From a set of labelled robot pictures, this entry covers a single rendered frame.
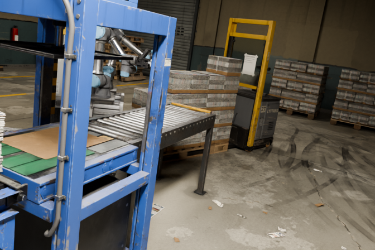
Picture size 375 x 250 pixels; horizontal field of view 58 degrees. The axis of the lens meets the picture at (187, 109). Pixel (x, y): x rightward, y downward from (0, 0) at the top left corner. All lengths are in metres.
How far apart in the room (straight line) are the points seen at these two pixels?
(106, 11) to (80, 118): 0.42
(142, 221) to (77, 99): 0.98
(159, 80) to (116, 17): 0.50
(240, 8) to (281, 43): 1.65
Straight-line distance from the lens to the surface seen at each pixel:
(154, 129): 1.85
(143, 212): 2.04
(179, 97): 3.90
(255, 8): 10.66
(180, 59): 11.42
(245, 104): 5.10
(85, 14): 1.30
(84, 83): 1.33
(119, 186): 1.74
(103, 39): 3.05
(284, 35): 10.37
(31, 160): 1.76
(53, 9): 1.40
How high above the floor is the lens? 1.45
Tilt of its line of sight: 11 degrees down
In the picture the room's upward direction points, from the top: 8 degrees clockwise
